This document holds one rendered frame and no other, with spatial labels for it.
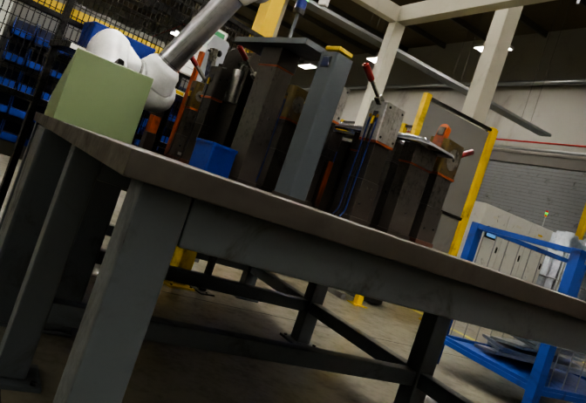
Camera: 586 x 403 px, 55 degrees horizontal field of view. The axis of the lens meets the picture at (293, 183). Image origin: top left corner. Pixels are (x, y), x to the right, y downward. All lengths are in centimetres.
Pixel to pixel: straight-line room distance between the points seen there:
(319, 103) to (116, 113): 79
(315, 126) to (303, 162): 11
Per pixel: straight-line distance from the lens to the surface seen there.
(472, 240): 384
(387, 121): 167
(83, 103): 205
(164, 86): 230
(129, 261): 85
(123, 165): 80
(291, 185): 158
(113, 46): 221
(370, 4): 739
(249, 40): 192
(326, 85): 162
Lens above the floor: 71
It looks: 2 degrees up
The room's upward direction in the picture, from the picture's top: 19 degrees clockwise
